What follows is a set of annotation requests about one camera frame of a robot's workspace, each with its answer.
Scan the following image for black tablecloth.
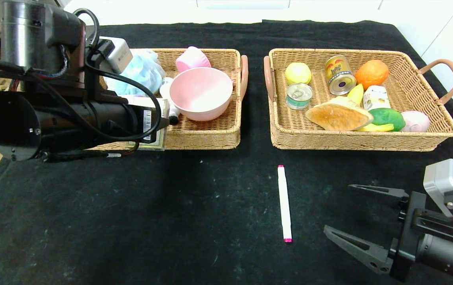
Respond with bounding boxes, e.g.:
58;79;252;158
0;21;453;285

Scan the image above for thin dark tagged cable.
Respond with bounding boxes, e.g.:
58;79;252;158
44;141;140;163

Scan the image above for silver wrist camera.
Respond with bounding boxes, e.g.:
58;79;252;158
99;36;134;74
423;159;453;218

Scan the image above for playing card box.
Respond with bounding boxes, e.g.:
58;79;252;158
127;96;170;152

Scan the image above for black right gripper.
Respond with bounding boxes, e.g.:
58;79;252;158
323;184;453;283

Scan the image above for gold red drink can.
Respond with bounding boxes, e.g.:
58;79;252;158
324;55;356;96

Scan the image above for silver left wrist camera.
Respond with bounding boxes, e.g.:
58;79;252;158
99;36;134;74

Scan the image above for yellow toy lemon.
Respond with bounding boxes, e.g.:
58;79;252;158
285;63;312;85

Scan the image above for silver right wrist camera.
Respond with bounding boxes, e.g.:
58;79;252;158
423;159;453;218

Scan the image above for pink plastic scoop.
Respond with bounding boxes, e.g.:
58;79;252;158
176;46;212;72

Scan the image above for wicker basket with handles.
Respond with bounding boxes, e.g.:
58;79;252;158
88;48;249;151
264;49;453;152

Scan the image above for toy croissant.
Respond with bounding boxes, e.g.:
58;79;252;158
305;96;374;132

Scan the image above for small green label tin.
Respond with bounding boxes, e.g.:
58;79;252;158
286;83;314;110

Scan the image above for pale pink toy bun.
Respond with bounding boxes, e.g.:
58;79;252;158
400;111;430;133

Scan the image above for yellow toy banana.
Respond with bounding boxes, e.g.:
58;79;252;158
347;84;395;132

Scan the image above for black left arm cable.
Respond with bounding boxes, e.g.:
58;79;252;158
72;8;163;142

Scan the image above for blue mesh bath pouf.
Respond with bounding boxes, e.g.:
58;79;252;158
106;49;166;96

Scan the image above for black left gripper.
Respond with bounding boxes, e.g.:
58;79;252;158
95;101;170;144

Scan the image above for pink plastic bowl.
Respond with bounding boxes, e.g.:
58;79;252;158
170;67;233;122

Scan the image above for white marker pink ends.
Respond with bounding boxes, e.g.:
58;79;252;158
277;165;292;243

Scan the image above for white bottle black cap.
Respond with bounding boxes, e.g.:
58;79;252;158
160;77;180;125

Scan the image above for small white juice carton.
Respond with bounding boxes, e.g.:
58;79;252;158
363;85;391;111

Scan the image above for white side table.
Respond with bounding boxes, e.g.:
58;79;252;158
64;0;110;26

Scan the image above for green toy mango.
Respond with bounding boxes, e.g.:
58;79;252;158
369;108;406;132

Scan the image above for toy orange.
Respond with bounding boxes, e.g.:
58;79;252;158
355;60;390;91

